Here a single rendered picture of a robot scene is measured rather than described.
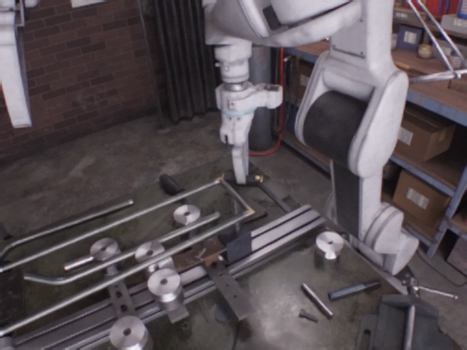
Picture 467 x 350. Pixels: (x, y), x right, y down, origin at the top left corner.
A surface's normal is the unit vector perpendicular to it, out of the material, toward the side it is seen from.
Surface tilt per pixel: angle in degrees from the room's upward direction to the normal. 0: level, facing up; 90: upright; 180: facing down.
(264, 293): 0
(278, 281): 0
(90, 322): 0
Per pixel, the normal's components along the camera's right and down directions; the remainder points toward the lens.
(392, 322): -0.07, -0.80
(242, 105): 0.32, 0.55
